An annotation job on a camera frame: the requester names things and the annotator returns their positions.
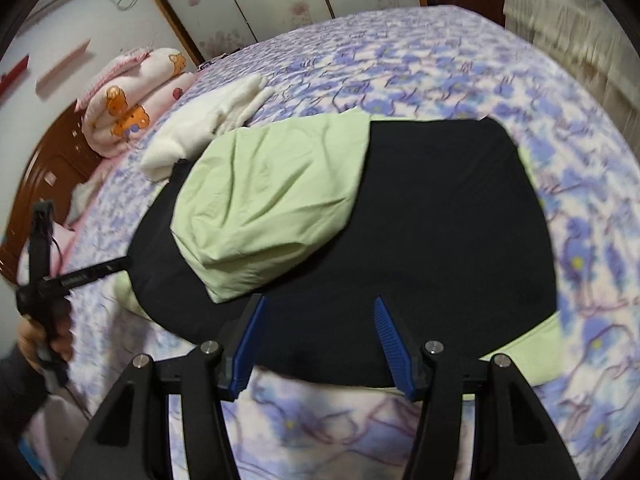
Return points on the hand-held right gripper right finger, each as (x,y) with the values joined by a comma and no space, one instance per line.
(392,350)

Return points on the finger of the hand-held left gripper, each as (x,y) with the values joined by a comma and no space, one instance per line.
(97,272)

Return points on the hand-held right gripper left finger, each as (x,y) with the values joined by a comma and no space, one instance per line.
(247,345)

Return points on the green and black garment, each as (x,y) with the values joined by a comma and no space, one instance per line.
(425,210)

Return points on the white garment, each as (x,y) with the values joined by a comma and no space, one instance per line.
(190,130)

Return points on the person's left forearm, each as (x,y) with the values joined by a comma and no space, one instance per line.
(20,395)

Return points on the person's left hand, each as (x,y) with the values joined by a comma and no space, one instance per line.
(62,335)

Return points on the grey cloth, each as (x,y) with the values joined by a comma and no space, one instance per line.
(82,200)

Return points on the wooden headboard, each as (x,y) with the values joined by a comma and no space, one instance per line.
(50,160)

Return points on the pink bed sheet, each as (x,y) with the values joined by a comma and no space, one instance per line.
(117,162)

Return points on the pink ruffled pillow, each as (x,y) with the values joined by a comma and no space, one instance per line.
(107,77)

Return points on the rolled pink bear quilt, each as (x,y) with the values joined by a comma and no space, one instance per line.
(160,67)

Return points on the purple cat print blanket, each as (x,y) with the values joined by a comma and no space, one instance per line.
(575,185)

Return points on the floral panel wardrobe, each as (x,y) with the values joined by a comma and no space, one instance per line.
(280,0)

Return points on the red wall shelf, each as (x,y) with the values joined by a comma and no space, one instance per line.
(15,76)

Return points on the light wooden wall shelf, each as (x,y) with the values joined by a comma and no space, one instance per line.
(62,67)

